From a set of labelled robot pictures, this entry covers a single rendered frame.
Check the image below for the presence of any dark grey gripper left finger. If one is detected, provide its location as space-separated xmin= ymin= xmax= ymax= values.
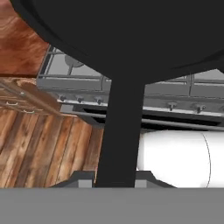
xmin=52 ymin=171 xmax=97 ymax=189

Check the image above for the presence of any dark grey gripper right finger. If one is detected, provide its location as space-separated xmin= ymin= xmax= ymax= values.
xmin=134 ymin=171 xmax=177 ymax=189

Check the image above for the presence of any black frying pan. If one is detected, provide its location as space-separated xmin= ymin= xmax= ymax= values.
xmin=9 ymin=0 xmax=224 ymax=188

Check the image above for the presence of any grey stove hob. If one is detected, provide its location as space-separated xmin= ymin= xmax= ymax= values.
xmin=36 ymin=45 xmax=224 ymax=118

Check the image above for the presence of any white rounded cylinder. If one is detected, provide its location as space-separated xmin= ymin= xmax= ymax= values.
xmin=136 ymin=129 xmax=224 ymax=189

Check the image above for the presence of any black oven door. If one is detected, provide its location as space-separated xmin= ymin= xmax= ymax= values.
xmin=72 ymin=104 xmax=224 ymax=127

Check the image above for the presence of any grey oven door handle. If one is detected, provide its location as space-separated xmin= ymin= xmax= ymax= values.
xmin=60 ymin=110 xmax=224 ymax=131

